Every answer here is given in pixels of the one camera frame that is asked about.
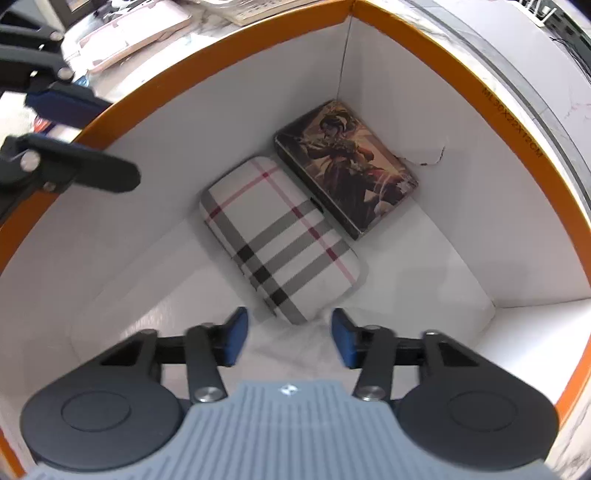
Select plaid white glasses case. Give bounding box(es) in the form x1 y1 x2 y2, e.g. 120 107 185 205
199 156 361 325

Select illustrated dark tin box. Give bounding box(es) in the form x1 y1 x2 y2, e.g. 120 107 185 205
273 100 418 240

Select orange white cardboard box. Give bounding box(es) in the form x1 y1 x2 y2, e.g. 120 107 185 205
1 1 590 479

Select stacked books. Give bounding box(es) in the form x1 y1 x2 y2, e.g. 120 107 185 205
198 0 315 27

